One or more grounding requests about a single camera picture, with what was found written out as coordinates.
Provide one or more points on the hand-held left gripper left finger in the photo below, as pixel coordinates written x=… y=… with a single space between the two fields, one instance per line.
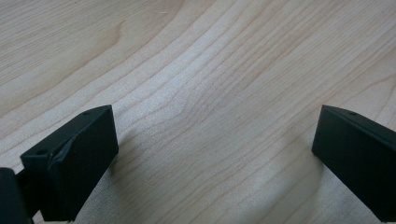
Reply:
x=77 y=161

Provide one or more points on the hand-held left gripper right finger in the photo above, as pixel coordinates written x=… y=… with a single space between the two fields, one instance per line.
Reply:
x=358 y=161

